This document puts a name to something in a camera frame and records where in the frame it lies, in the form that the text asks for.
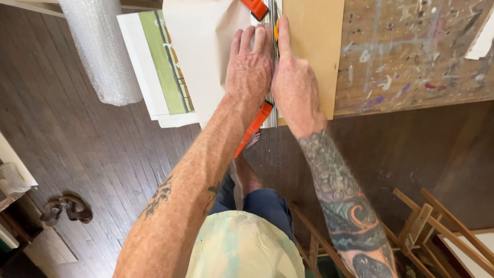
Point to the person's blue shorts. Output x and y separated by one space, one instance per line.
266 204

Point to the brown cardboard sheet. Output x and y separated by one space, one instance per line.
316 42

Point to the orange utility knife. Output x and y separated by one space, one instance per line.
276 33

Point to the person's left hand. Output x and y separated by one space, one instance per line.
249 73

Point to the white canvas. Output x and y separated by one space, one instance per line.
472 255

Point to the white paper sheet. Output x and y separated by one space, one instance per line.
482 42

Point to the beige paper sheet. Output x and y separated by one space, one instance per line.
200 50

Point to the metal straightedge with orange clamps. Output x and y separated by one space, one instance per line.
274 114

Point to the white shelf unit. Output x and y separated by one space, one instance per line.
13 208

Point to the person's bare leg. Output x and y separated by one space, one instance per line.
245 173

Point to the wooden easel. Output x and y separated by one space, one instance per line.
420 227

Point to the brown sandal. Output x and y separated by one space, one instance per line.
77 210
52 214

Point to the light wooden board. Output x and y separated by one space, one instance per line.
34 7

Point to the white backing board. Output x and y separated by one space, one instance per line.
135 65

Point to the person's paint-stained shirt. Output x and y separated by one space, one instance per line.
243 247

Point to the bubble wrap roll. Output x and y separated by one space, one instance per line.
102 50

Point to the person's right hand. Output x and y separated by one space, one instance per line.
295 88

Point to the green striped painting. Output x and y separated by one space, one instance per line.
162 65

